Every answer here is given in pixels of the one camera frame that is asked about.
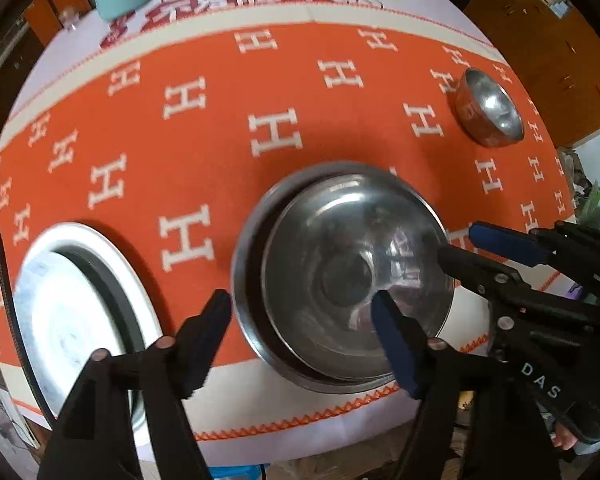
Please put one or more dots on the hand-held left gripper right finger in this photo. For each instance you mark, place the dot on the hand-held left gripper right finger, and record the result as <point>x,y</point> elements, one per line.
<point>395,340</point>

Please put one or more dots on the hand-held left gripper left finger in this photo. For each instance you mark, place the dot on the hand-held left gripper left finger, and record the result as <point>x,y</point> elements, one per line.
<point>205,340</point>

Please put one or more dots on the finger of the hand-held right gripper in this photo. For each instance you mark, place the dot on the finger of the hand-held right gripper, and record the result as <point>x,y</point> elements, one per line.
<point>475,267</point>
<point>505,242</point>

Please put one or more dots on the large steel bowl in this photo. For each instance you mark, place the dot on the large steel bowl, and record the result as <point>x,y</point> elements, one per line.
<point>250,310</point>

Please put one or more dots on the green plate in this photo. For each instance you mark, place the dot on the green plate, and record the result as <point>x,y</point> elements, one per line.
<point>122,295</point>

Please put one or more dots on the small steel bowl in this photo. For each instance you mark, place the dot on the small steel bowl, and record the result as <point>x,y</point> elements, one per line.
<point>490,105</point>

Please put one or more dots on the blue patterned white plate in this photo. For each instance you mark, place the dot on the blue patterned white plate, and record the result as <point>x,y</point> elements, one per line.
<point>65,330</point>

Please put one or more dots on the large white plate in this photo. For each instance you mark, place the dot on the large white plate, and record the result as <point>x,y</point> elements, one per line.
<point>95,235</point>

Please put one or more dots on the person's right hand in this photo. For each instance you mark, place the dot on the person's right hand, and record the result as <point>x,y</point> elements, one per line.
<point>566,436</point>

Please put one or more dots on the orange patterned blanket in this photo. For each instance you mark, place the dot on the orange patterned blanket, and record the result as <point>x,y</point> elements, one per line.
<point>220,160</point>

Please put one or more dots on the brown wooden door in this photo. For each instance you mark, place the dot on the brown wooden door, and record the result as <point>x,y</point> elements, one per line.
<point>545,60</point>

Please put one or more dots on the red paper decoration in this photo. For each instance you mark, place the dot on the red paper decoration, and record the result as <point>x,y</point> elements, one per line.
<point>220,2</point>

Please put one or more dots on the small glass cup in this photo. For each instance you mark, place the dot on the small glass cup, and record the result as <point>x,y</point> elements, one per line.
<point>70,17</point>

